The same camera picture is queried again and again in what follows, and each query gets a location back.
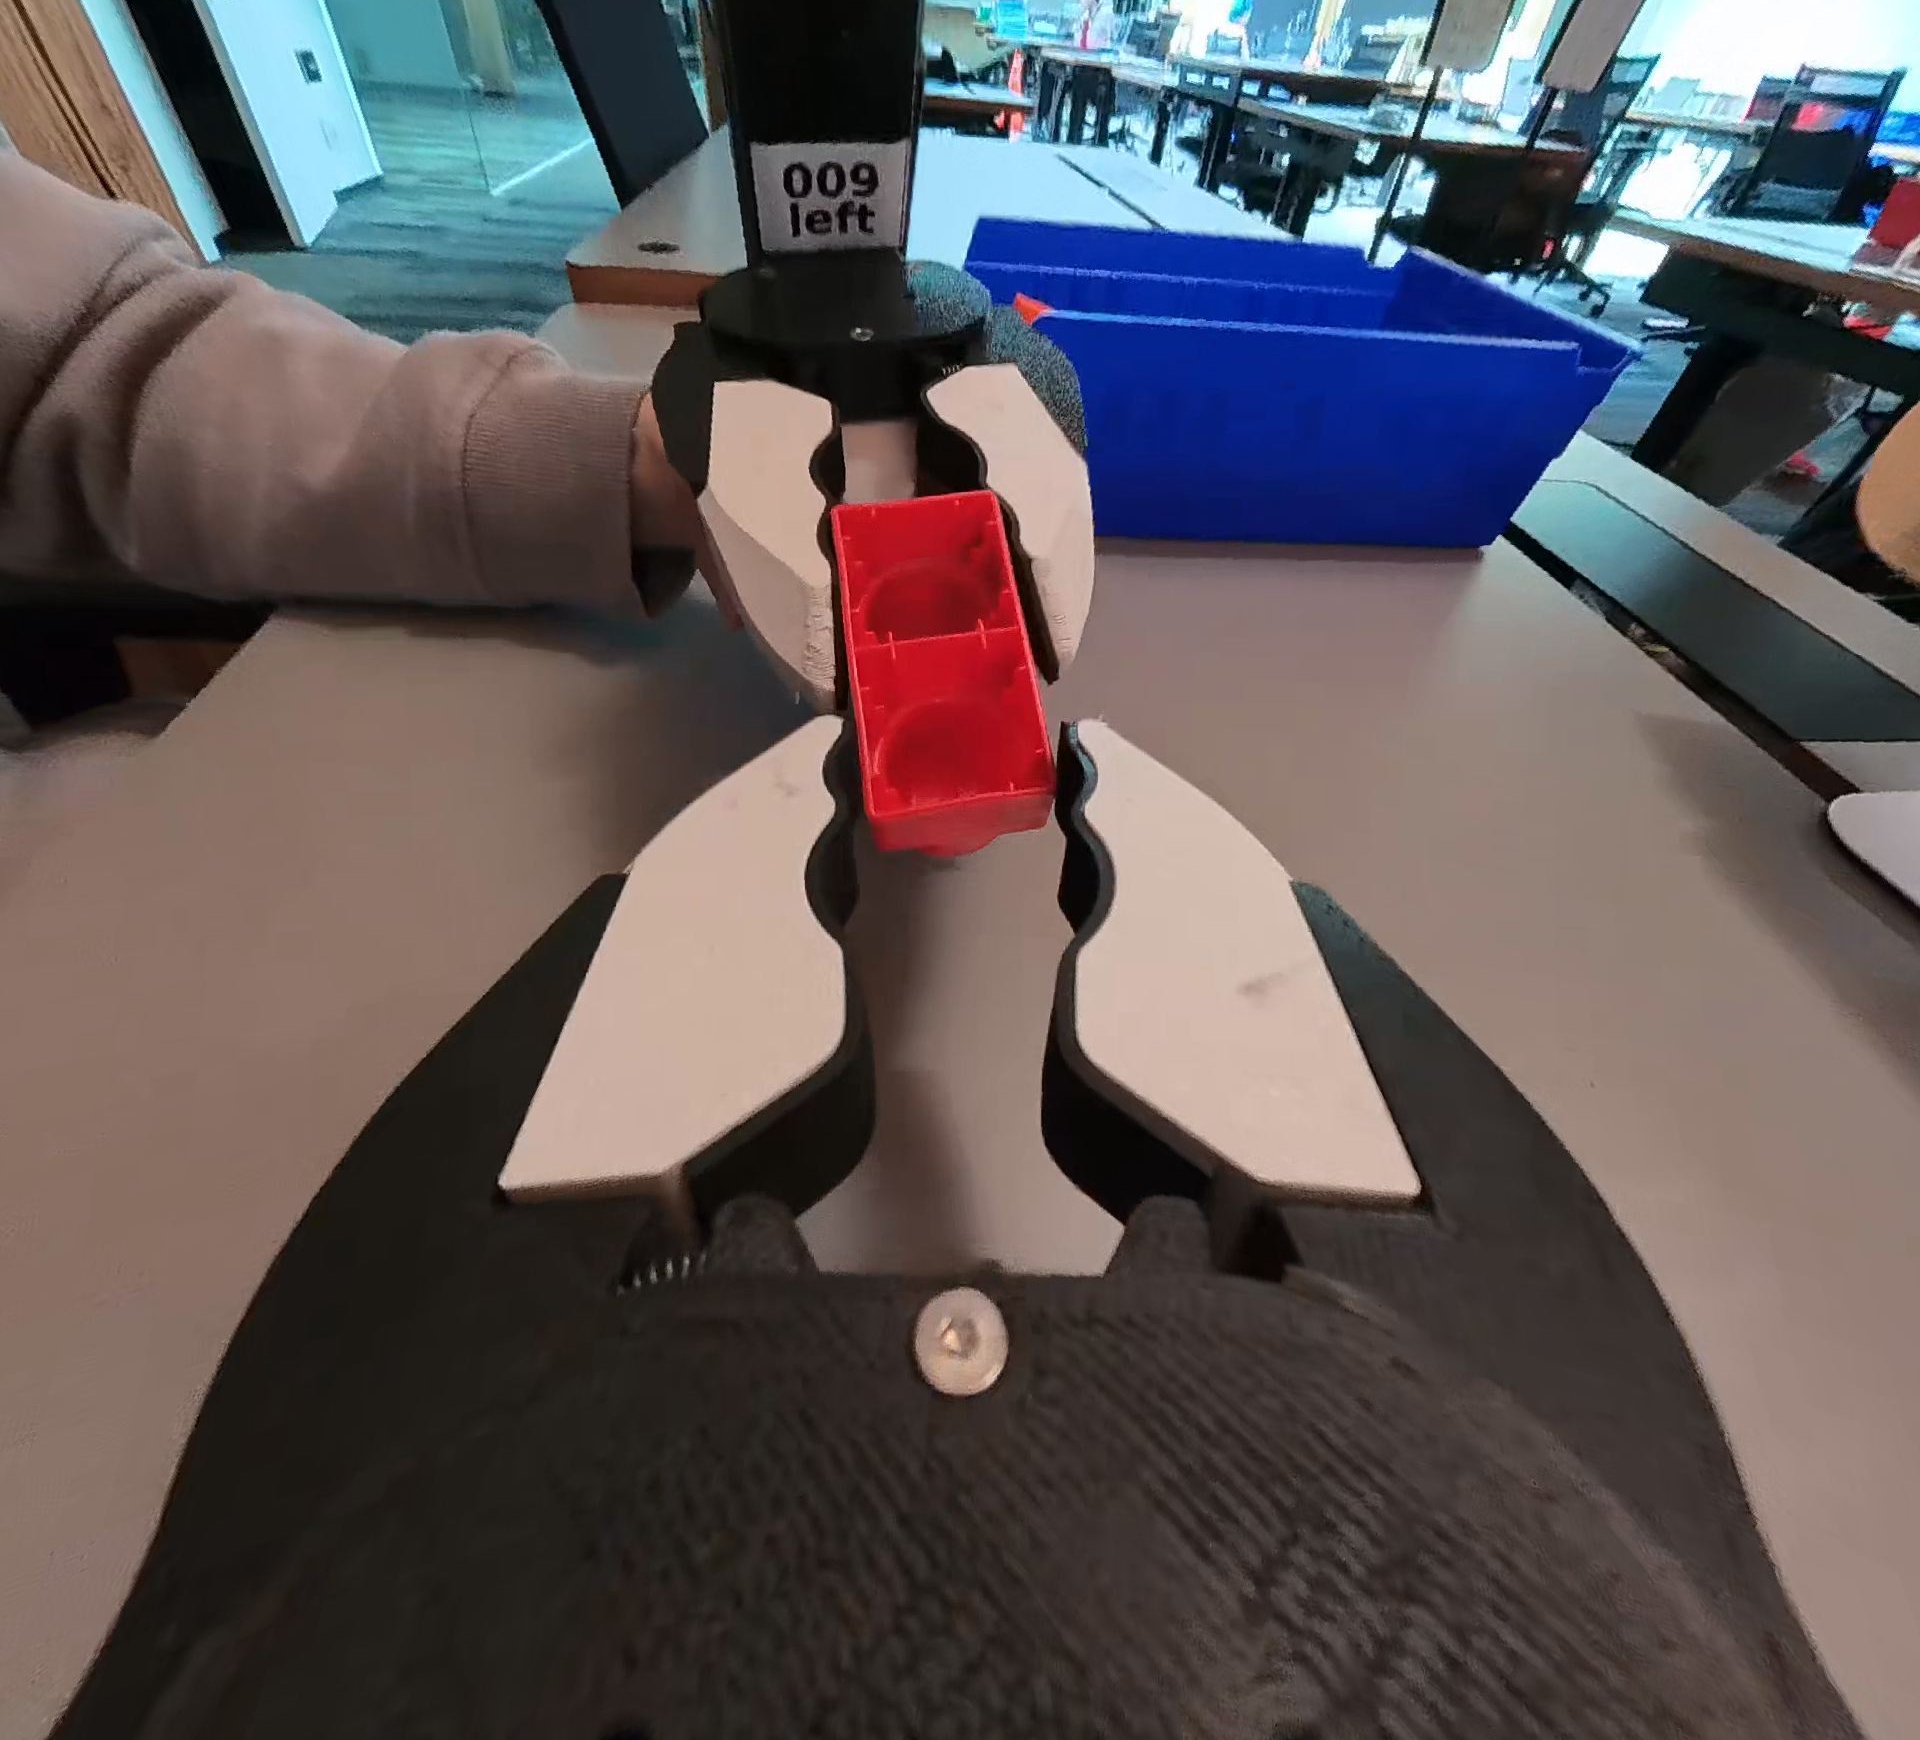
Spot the person's left forearm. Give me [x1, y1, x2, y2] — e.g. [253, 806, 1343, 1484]
[0, 146, 702, 619]

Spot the grey desk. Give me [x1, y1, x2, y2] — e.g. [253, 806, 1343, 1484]
[0, 300, 1920, 1740]

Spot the person's left hand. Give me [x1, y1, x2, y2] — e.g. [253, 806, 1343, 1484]
[627, 397, 707, 588]

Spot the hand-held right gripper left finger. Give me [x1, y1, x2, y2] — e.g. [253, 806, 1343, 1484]
[494, 716, 881, 1214]

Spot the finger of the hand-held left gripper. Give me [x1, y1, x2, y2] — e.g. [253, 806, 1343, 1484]
[921, 364, 1099, 687]
[694, 372, 846, 718]

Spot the blue plastic bin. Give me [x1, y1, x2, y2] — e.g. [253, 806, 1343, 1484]
[962, 214, 1645, 552]

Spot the red toy brick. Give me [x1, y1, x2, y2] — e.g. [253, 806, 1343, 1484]
[828, 488, 1060, 862]

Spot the wooden document stand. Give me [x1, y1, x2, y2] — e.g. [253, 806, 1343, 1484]
[1824, 437, 1920, 911]

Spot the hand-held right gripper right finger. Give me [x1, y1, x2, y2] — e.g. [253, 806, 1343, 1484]
[1040, 720, 1427, 1214]

